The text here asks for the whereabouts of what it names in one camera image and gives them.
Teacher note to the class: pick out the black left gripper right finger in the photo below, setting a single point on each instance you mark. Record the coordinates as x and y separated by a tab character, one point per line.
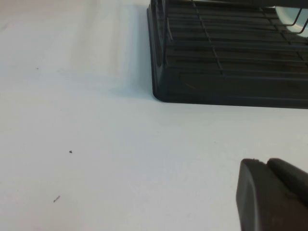
292	179

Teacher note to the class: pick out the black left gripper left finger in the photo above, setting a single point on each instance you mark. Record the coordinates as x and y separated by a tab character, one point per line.
260	202

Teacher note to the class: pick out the teal round plate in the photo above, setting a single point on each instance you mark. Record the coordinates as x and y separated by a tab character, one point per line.
285	15

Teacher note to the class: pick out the black plastic drain tray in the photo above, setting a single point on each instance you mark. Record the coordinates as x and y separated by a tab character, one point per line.
216	89

